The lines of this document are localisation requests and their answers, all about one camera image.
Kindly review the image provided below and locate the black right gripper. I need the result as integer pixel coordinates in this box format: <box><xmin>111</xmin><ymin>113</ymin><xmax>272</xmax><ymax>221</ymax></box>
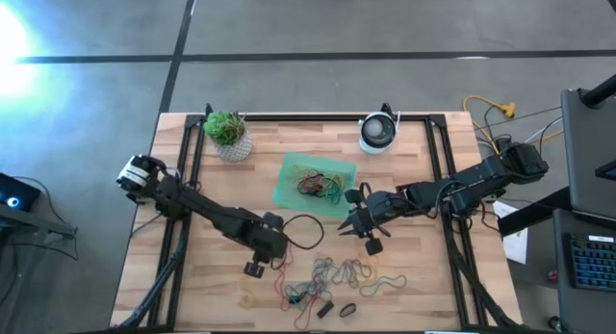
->
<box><xmin>336</xmin><ymin>187</ymin><xmax>410</xmax><ymax>257</ymax></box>

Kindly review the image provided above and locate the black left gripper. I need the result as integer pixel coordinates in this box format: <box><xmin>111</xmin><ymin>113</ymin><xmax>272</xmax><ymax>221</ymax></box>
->
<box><xmin>243</xmin><ymin>211</ymin><xmax>290</xmax><ymax>279</ymax></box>

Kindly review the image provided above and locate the white paper sheet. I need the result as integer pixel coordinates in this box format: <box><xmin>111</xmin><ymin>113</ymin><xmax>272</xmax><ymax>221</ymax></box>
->
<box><xmin>491</xmin><ymin>200</ymin><xmax>529</xmax><ymax>267</ymax></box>

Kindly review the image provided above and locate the black flat bar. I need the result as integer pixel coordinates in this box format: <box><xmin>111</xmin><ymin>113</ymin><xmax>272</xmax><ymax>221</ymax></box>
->
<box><xmin>497</xmin><ymin>186</ymin><xmax>574</xmax><ymax>238</ymax></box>

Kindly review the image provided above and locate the dark grey desk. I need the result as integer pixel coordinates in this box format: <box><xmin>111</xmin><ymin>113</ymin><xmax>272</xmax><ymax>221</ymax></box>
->
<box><xmin>552</xmin><ymin>207</ymin><xmax>616</xmax><ymax>334</ymax></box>

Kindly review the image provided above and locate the black stand with cables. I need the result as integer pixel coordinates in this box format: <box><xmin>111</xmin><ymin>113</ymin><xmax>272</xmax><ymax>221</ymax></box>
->
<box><xmin>0</xmin><ymin>203</ymin><xmax>79</xmax><ymax>261</ymax></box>

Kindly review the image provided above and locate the green rubber band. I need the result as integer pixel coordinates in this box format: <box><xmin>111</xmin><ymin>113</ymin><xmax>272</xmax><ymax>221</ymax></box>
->
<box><xmin>321</xmin><ymin>177</ymin><xmax>347</xmax><ymax>203</ymax></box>

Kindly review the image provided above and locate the black box with blue light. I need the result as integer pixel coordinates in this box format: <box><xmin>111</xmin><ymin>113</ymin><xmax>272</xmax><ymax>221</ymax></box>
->
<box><xmin>0</xmin><ymin>172</ymin><xmax>43</xmax><ymax>213</ymax></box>

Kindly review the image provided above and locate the black aluminium table frame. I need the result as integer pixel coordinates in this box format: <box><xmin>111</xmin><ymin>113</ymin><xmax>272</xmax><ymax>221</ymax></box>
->
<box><xmin>143</xmin><ymin>113</ymin><xmax>487</xmax><ymax>331</ymax></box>

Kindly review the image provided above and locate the black cable bundle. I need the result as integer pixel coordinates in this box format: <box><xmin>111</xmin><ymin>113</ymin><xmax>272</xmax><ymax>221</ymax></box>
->
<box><xmin>474</xmin><ymin>105</ymin><xmax>564</xmax><ymax>155</ymax></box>

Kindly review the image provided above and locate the black frame strut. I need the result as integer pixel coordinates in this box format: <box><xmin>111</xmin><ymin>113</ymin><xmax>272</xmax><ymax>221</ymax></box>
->
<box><xmin>117</xmin><ymin>218</ymin><xmax>189</xmax><ymax>331</ymax></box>
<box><xmin>447</xmin><ymin>227</ymin><xmax>524</xmax><ymax>331</ymax></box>

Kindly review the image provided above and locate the yellow extension cord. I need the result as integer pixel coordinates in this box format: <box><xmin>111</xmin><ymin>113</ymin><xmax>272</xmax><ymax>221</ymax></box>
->
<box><xmin>462</xmin><ymin>95</ymin><xmax>517</xmax><ymax>155</ymax></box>

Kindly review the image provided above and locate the succulent in triangle-patterned pot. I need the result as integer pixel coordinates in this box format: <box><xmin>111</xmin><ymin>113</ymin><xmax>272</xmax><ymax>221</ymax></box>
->
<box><xmin>202</xmin><ymin>110</ymin><xmax>254</xmax><ymax>163</ymax></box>

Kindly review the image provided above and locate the backlit keyboard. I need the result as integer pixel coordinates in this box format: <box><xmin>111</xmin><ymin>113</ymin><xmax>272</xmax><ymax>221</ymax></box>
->
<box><xmin>569</xmin><ymin>233</ymin><xmax>616</xmax><ymax>293</ymax></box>

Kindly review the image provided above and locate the black looped gripper cable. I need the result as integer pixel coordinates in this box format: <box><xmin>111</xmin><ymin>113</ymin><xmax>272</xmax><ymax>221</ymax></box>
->
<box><xmin>280</xmin><ymin>213</ymin><xmax>325</xmax><ymax>252</ymax></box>

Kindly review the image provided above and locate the white cylindrical device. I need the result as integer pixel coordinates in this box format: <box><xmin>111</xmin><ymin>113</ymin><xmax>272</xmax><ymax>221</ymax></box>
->
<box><xmin>358</xmin><ymin>101</ymin><xmax>401</xmax><ymax>156</ymax></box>

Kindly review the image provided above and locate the black pole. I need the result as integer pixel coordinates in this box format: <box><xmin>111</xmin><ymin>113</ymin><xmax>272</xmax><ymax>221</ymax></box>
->
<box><xmin>579</xmin><ymin>73</ymin><xmax>616</xmax><ymax>110</ymax></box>

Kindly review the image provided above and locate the teal translucent plastic bin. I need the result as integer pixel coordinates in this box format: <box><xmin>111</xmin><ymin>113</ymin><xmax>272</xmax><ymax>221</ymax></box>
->
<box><xmin>272</xmin><ymin>151</ymin><xmax>358</xmax><ymax>218</ymax></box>

